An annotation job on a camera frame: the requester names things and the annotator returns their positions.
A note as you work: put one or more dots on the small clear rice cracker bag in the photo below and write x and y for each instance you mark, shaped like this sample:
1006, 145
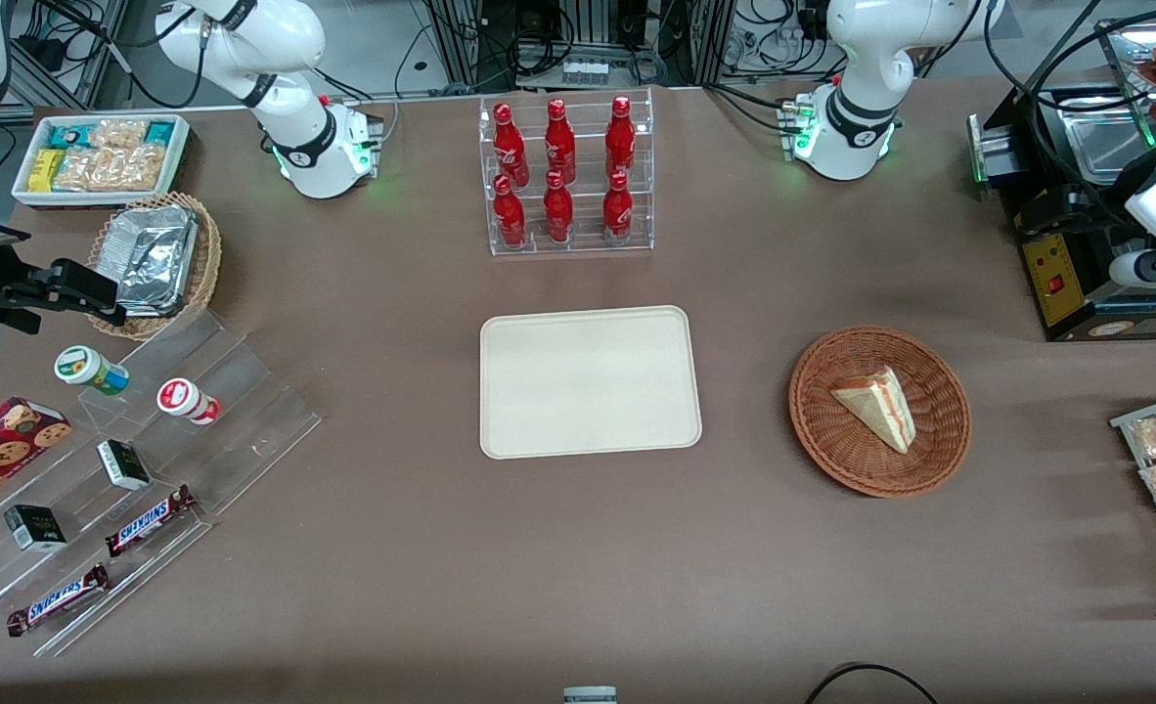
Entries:
118, 134

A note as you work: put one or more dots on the beige plastic tray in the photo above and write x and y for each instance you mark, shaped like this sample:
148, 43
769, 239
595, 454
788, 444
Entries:
590, 383

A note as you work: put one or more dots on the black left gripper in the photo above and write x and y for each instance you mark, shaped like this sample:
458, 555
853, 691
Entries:
1079, 207

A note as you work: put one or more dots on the light wicker basket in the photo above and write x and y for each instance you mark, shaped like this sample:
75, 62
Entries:
208, 264

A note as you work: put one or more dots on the aluminium foil container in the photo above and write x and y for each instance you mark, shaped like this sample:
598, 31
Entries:
153, 259

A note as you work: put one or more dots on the steel machine tray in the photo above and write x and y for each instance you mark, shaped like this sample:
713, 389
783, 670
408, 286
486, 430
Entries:
1101, 142

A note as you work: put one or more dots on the teal snack pack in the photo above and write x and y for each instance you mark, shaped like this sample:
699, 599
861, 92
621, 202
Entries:
69, 135
159, 132

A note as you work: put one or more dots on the red plaid cookie box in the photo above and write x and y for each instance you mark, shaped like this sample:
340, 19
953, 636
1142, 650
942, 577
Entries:
6, 450

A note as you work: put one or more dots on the black machine with yellow panel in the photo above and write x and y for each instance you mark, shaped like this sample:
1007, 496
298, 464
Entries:
1062, 293

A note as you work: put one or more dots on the yellow snack pack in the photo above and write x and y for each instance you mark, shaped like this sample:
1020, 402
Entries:
46, 170

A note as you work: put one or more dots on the triangle sandwich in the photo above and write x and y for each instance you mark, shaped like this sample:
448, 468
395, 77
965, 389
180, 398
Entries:
876, 406

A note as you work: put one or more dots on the Snickers chocolate bar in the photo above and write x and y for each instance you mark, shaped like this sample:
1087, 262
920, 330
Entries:
58, 599
151, 521

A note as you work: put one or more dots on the red cola bottle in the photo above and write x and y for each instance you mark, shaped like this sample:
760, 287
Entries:
557, 210
509, 142
620, 137
509, 215
617, 210
559, 142

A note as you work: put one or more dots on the white power strip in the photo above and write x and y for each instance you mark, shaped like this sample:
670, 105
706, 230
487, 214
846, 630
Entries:
585, 70

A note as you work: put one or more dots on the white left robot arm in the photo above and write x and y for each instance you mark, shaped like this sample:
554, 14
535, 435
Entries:
857, 132

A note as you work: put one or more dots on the grey white device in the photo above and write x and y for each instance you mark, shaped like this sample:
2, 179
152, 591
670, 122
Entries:
590, 695

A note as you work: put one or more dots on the brown wicker basket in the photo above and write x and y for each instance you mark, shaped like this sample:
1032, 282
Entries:
857, 460

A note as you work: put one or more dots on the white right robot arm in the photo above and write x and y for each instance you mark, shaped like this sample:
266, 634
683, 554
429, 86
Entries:
314, 156

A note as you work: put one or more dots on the white plastic snack bin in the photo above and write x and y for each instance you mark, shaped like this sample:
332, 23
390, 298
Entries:
99, 198

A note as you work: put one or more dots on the small black box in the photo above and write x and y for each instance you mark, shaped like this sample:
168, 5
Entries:
35, 528
123, 464

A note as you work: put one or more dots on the clear acrylic stepped stand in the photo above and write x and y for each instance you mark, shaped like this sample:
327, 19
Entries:
99, 577
245, 420

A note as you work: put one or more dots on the red lid yogurt cup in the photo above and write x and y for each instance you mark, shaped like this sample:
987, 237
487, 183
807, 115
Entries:
182, 398

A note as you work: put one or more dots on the clear acrylic bottle rack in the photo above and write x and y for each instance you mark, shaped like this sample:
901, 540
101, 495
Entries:
583, 244

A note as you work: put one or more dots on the green lid yogurt cup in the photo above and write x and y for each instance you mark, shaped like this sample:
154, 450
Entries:
84, 367

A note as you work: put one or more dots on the large clear rice cracker bag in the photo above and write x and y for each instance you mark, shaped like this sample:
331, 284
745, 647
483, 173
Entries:
113, 168

